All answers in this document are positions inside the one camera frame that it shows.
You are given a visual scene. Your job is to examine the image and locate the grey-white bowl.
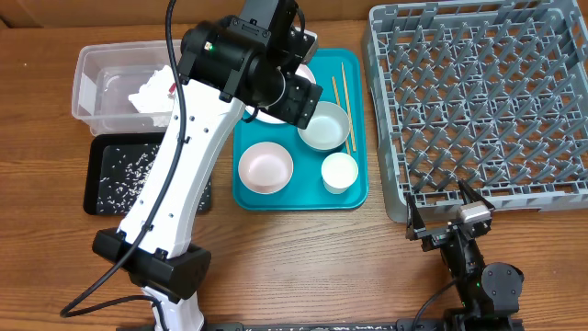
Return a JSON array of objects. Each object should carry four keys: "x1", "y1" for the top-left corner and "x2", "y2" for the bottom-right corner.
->
[{"x1": 298, "y1": 101, "x2": 350, "y2": 152}]

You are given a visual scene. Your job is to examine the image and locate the white napkin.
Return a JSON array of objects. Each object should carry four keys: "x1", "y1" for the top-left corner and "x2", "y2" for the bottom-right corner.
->
[{"x1": 128, "y1": 65, "x2": 175, "y2": 128}]

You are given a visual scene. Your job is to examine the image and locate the wooden chopstick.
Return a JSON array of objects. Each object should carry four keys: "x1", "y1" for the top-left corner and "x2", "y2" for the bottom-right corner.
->
[
  {"x1": 341, "y1": 63, "x2": 356, "y2": 152},
  {"x1": 332, "y1": 76, "x2": 351, "y2": 155}
]

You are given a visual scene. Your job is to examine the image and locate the white paper cup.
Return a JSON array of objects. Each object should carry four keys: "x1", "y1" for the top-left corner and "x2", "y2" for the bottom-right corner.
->
[{"x1": 321, "y1": 153, "x2": 359, "y2": 194}]

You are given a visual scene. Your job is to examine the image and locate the pinkish small bowl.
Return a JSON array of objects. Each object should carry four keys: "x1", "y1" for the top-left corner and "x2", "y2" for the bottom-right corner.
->
[{"x1": 237, "y1": 142, "x2": 294, "y2": 195}]

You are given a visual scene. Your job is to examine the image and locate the teal plastic tray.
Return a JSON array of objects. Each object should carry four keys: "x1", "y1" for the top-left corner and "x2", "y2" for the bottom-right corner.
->
[{"x1": 232, "y1": 49, "x2": 369, "y2": 211}]

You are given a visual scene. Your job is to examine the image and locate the grey dishwasher rack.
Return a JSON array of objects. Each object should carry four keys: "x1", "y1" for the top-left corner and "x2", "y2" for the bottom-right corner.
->
[{"x1": 363, "y1": 1, "x2": 587, "y2": 223}]

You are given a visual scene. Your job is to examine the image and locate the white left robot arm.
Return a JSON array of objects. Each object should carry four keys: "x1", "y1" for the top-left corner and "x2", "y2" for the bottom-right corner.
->
[{"x1": 93, "y1": 0, "x2": 322, "y2": 330}]

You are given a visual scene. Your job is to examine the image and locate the black plastic tray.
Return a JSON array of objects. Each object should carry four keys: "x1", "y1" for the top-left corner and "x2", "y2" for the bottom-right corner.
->
[{"x1": 82, "y1": 131, "x2": 214, "y2": 216}]

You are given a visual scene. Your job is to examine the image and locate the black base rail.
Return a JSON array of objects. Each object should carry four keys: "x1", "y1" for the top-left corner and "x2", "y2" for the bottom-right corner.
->
[{"x1": 116, "y1": 319, "x2": 525, "y2": 331}]

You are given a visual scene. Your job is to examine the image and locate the white plate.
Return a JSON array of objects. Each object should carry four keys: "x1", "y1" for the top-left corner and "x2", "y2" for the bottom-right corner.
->
[{"x1": 245, "y1": 64, "x2": 316, "y2": 125}]

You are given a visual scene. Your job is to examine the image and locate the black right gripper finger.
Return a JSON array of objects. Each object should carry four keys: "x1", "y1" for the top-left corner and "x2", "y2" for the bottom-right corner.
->
[
  {"x1": 458, "y1": 179, "x2": 494, "y2": 211},
  {"x1": 406, "y1": 194, "x2": 426, "y2": 240}
]

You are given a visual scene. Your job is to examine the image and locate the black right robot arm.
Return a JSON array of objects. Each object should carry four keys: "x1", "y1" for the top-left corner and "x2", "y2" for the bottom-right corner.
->
[{"x1": 406, "y1": 180, "x2": 525, "y2": 331}]

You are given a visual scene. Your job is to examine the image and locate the clear plastic bin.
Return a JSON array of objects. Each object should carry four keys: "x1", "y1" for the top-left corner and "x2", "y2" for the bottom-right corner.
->
[{"x1": 72, "y1": 40, "x2": 171, "y2": 135}]

